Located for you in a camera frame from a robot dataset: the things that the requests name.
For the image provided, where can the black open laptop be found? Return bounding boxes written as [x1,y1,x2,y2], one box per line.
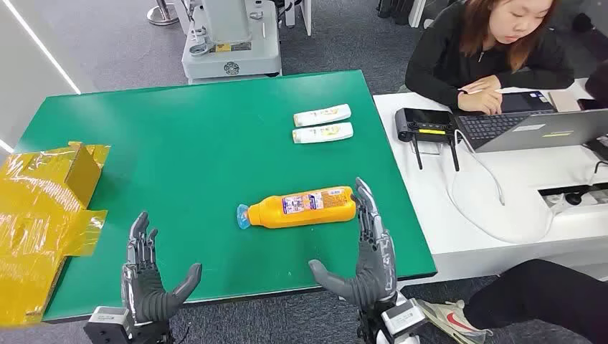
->
[453,90,558,151]

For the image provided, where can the white shampoo bottle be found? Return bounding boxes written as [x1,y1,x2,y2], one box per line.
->
[292,122,354,144]
[293,103,353,128]

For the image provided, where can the yellow taped cardboard box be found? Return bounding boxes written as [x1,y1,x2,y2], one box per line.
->
[0,141,111,328]

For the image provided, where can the orange detergent bottle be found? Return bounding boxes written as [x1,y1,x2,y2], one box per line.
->
[236,186,357,231]

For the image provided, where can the metal stanchion base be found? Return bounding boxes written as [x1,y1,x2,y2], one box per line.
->
[146,0,180,27]

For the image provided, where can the person's leg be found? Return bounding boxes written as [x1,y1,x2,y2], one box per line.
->
[462,258,608,344]

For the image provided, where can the white furniture leg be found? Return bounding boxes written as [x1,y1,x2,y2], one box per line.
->
[285,0,313,37]

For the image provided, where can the silver laptop lid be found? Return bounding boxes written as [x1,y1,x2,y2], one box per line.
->
[475,109,608,154]

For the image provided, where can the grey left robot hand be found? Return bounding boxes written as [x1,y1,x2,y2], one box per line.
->
[120,211,204,328]

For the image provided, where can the black device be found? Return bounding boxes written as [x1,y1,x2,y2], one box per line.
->
[584,135,608,163]

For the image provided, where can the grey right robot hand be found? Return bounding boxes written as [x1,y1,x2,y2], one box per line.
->
[308,176,399,310]

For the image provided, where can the black bags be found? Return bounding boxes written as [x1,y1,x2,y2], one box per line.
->
[376,0,412,26]

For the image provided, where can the person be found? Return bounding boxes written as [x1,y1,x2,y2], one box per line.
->
[404,0,576,116]

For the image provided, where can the black controller with antennas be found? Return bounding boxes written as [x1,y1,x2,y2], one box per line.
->
[395,107,462,172]

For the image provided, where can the white and red shoe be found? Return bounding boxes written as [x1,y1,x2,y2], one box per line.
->
[415,299,494,344]

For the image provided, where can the desk socket recess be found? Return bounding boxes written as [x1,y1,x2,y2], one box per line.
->
[538,182,608,210]

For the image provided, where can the white cable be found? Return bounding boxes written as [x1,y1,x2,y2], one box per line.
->
[446,129,558,245]

